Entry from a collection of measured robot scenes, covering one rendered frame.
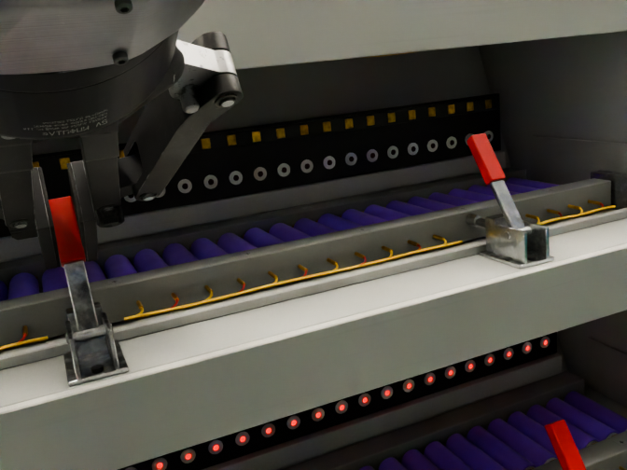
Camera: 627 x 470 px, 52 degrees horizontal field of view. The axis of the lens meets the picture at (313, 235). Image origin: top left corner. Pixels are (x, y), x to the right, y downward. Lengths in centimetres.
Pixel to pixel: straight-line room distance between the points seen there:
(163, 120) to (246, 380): 15
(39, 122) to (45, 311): 23
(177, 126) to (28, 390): 16
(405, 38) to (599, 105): 22
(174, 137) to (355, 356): 17
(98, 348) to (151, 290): 5
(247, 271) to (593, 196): 29
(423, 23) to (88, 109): 30
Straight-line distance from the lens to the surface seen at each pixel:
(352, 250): 43
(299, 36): 40
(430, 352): 39
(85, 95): 16
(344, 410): 53
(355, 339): 36
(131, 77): 17
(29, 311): 39
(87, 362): 35
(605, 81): 59
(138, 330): 37
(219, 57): 24
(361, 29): 42
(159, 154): 27
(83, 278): 35
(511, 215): 44
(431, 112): 59
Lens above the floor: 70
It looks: 5 degrees up
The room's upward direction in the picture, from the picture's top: 14 degrees counter-clockwise
